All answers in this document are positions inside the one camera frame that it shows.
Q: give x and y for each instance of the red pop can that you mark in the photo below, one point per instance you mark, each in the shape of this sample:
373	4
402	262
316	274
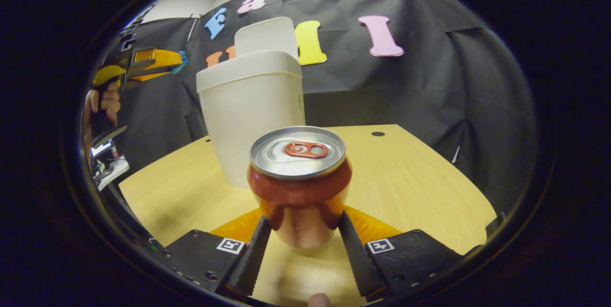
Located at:
298	192

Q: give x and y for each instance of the blue paper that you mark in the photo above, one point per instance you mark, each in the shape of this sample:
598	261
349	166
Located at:
182	61

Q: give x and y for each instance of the wooden desktop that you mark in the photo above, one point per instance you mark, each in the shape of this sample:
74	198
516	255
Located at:
405	178

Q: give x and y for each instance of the white desktop garbage bin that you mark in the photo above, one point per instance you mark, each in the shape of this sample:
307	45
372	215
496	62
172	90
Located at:
253	116

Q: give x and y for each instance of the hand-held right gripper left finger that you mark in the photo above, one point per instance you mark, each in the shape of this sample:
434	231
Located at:
250	259

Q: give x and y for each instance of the black backdrop cloth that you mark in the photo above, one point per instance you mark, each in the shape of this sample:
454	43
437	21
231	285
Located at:
405	92

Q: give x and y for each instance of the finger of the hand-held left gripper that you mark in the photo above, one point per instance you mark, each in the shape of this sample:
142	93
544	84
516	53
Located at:
160	58
155	76

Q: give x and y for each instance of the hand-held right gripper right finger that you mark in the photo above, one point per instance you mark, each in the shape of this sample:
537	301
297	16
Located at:
355	259

